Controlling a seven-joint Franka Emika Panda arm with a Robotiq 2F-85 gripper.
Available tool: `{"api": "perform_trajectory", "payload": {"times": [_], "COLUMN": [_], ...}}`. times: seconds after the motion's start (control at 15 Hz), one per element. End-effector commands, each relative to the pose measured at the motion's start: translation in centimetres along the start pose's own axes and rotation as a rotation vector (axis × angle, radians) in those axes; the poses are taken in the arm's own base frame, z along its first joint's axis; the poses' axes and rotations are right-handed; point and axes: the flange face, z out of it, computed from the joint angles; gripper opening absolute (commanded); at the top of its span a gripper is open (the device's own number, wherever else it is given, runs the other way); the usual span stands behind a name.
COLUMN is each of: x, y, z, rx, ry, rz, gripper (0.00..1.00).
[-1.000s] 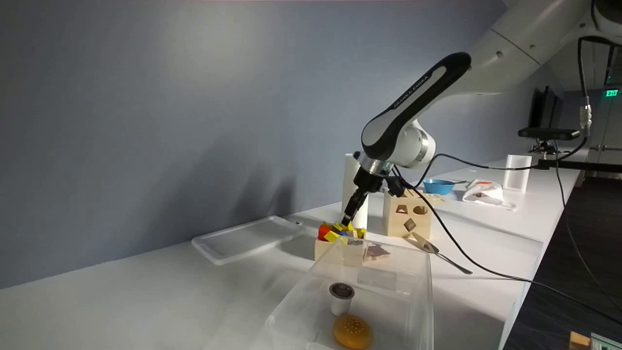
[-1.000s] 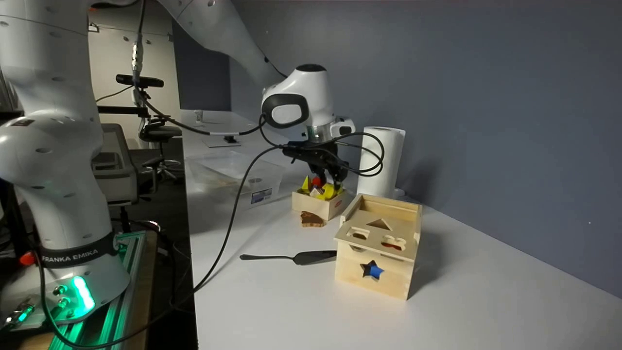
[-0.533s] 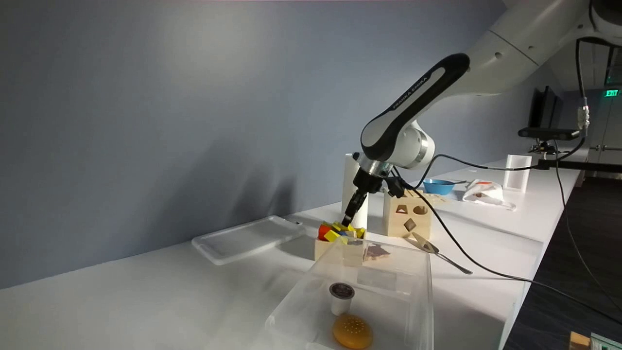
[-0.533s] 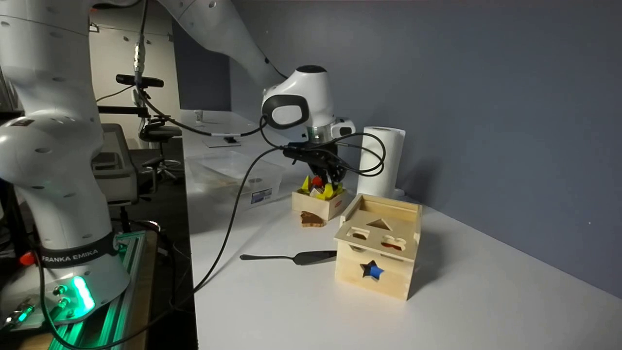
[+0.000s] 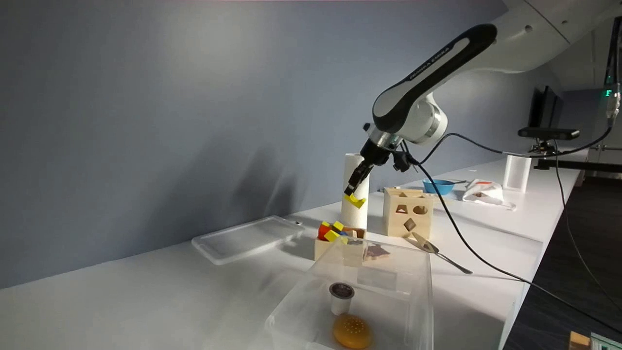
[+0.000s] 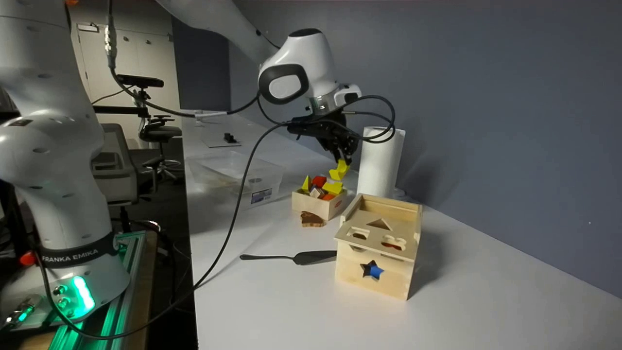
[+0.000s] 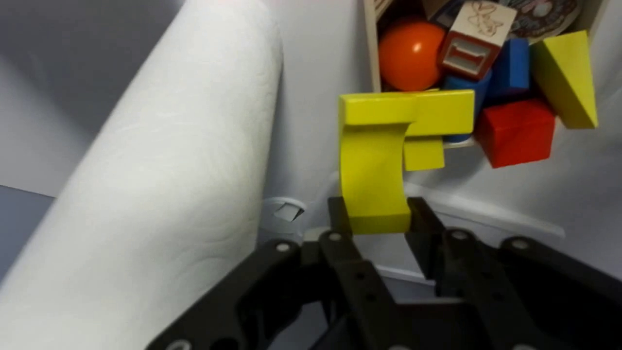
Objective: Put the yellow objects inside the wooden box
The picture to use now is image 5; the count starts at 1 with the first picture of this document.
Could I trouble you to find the clear plastic bin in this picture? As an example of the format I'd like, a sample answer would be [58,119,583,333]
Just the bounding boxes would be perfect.
[262,240,435,350]

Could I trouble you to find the orange round bun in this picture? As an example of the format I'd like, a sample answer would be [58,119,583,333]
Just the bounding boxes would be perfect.
[330,314,375,350]

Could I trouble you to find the wrist mounted camera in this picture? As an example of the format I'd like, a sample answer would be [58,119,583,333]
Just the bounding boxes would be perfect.
[388,147,414,176]

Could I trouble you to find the black camera tripod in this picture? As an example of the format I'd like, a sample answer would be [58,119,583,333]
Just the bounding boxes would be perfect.
[526,137,565,172]

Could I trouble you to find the small open wooden crate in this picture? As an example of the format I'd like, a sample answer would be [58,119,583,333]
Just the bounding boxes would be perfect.
[313,222,367,269]

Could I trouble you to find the wooden shape sorter box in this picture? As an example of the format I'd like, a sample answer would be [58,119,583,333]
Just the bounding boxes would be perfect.
[381,186,437,240]

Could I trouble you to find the blue bowl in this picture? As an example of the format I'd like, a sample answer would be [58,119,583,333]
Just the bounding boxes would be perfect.
[421,178,456,197]

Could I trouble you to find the black stereo camera bar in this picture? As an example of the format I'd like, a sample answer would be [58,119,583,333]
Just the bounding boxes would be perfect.
[517,127,581,141]

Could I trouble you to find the black monitor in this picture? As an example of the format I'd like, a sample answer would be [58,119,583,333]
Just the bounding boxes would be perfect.
[526,84,563,131]

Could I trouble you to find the brown giraffe pattern wooden piece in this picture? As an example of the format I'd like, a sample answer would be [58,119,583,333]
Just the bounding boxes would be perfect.
[361,242,392,261]

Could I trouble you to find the small tan wooden item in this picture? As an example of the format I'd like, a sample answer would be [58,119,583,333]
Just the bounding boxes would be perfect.
[567,329,592,350]

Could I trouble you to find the pale green box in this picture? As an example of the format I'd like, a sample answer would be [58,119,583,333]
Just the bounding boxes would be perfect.
[589,331,622,350]

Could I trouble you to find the clear plastic lid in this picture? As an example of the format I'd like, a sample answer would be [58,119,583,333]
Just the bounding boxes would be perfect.
[190,215,307,267]

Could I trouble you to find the clear plastic cup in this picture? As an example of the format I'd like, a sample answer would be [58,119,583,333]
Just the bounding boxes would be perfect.
[503,154,532,193]

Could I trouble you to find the long black cable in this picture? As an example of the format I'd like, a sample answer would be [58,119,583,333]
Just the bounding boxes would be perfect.
[406,158,622,337]

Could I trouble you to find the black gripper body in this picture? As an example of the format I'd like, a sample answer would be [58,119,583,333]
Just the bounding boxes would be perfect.
[357,139,394,172]

